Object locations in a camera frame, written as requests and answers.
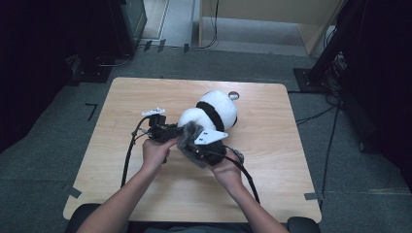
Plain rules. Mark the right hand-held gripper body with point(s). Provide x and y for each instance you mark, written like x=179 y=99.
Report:
x=210 y=153

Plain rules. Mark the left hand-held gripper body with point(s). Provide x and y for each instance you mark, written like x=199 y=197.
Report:
x=158 y=131

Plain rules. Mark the grey fuzzy scarf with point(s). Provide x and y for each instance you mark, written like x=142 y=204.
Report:
x=189 y=136

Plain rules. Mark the panda plush toy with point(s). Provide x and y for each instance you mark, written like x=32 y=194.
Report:
x=217 y=106

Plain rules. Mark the person's right hand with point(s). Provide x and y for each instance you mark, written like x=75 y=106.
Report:
x=226 y=171

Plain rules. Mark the person's left hand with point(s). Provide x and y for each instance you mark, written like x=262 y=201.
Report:
x=155 y=155

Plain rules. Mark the round dark table grommet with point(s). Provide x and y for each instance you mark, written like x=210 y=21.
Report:
x=234 y=96

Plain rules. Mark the black tape corner mark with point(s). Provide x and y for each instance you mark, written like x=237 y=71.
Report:
x=93 y=108

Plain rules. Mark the person's clothing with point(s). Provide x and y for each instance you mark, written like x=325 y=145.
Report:
x=194 y=229

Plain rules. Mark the dark tape piece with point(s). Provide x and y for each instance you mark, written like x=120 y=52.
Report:
x=186 y=48
x=161 y=45
x=147 y=45

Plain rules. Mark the grey tape strip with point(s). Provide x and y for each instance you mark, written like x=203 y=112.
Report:
x=74 y=192
x=312 y=196

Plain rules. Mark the black cabinet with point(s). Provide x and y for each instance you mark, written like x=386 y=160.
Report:
x=129 y=26

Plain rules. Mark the dark curtain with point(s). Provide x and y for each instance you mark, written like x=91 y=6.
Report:
x=39 y=64
x=382 y=81

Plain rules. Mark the black metal stand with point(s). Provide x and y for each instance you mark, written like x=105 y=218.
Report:
x=324 y=58

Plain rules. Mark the beige wooden desk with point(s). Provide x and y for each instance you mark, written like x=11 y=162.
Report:
x=259 y=6

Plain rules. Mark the black floor base plate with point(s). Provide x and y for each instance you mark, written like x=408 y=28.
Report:
x=94 y=75

